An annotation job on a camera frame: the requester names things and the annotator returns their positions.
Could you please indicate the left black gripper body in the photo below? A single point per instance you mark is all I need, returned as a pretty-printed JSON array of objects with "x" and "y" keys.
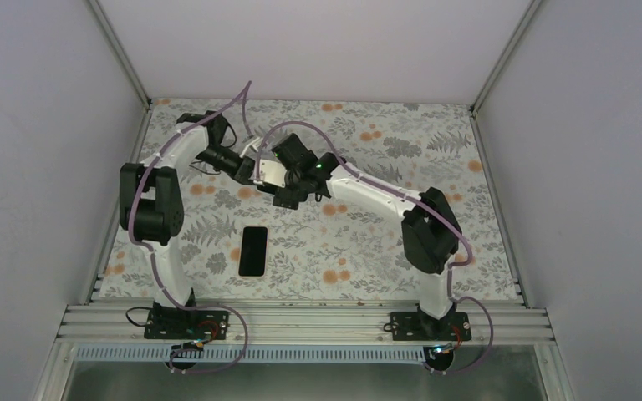
[{"x": 211, "y": 156}]

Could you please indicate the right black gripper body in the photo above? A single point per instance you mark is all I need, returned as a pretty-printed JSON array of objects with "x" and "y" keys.
[{"x": 285, "y": 199}]

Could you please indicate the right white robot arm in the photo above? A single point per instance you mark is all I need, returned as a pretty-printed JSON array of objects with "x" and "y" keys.
[{"x": 431, "y": 234}]

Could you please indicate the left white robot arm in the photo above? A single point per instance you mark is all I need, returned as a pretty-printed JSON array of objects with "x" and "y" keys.
[{"x": 151, "y": 202}]

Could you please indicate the black phone in white case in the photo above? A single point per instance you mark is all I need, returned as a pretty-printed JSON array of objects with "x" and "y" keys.
[{"x": 253, "y": 251}]

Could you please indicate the floral patterned table mat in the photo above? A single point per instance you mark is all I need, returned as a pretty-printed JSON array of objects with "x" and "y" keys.
[{"x": 334, "y": 249}]

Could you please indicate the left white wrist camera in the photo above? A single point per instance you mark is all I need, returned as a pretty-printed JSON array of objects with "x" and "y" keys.
[{"x": 252, "y": 148}]

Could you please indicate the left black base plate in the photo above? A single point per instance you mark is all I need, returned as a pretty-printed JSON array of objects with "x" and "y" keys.
[{"x": 176, "y": 324}]

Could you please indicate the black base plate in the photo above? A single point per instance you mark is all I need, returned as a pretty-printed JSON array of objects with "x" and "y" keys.
[
  {"x": 176, "y": 324},
  {"x": 419, "y": 326}
]

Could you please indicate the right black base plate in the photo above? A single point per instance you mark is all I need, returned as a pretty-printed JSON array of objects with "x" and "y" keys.
[{"x": 419, "y": 326}]

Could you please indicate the aluminium mounting rail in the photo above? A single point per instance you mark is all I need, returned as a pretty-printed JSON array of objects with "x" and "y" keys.
[{"x": 309, "y": 323}]

